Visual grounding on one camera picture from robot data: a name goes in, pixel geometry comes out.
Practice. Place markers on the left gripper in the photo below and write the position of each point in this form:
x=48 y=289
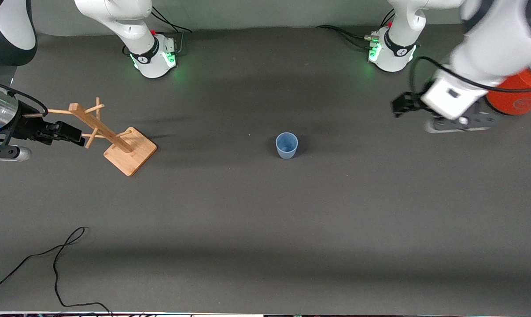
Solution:
x=407 y=104

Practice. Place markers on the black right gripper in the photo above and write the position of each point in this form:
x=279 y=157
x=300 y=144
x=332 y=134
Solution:
x=27 y=124

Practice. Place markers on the light blue plastic cup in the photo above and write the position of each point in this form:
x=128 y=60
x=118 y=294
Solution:
x=286 y=147

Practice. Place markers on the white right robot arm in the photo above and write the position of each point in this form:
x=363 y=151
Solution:
x=116 y=17

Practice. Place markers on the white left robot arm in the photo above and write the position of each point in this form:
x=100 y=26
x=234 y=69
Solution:
x=490 y=44

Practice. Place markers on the wooden cup rack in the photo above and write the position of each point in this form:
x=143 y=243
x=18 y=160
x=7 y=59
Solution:
x=131 y=152

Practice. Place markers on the orange cylindrical can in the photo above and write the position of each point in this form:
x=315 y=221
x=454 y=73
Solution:
x=521 y=99

